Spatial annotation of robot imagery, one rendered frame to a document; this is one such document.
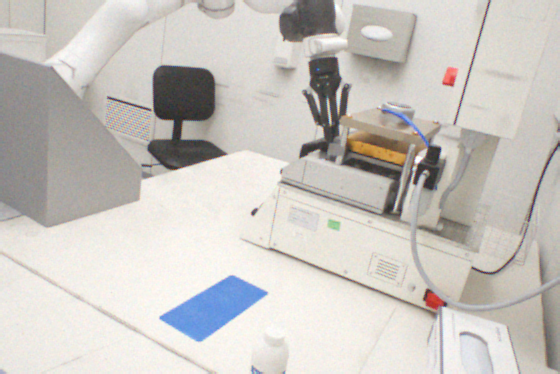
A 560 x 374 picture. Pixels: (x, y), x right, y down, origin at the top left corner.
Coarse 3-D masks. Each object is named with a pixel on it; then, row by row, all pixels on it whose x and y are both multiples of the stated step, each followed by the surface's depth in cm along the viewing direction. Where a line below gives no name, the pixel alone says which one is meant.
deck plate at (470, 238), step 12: (300, 192) 109; (312, 192) 109; (336, 204) 105; (348, 204) 105; (480, 204) 122; (372, 216) 102; (384, 216) 102; (396, 216) 103; (480, 216) 113; (408, 228) 99; (420, 228) 98; (444, 228) 101; (456, 228) 102; (468, 228) 103; (480, 228) 104; (444, 240) 95; (456, 240) 95; (468, 240) 96; (480, 240) 97
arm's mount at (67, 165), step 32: (0, 64) 106; (32, 64) 100; (0, 96) 108; (32, 96) 102; (64, 96) 102; (0, 128) 111; (32, 128) 104; (64, 128) 104; (96, 128) 112; (0, 160) 114; (32, 160) 106; (64, 160) 107; (96, 160) 115; (128, 160) 124; (0, 192) 117; (32, 192) 109; (64, 192) 110; (96, 192) 118; (128, 192) 128
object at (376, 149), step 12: (360, 132) 118; (348, 144) 108; (360, 144) 107; (372, 144) 107; (384, 144) 109; (396, 144) 111; (408, 144) 114; (360, 156) 108; (372, 156) 107; (384, 156) 105; (396, 156) 104; (396, 168) 104
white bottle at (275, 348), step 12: (264, 336) 63; (276, 336) 62; (264, 348) 62; (276, 348) 62; (252, 360) 63; (264, 360) 62; (276, 360) 62; (252, 372) 63; (264, 372) 62; (276, 372) 62
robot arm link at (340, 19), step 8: (248, 0) 137; (256, 0) 135; (264, 0) 135; (272, 0) 135; (280, 0) 135; (288, 0) 135; (256, 8) 137; (264, 8) 137; (272, 8) 137; (280, 8) 137; (336, 8) 123; (344, 16) 125; (336, 24) 123; (344, 24) 125
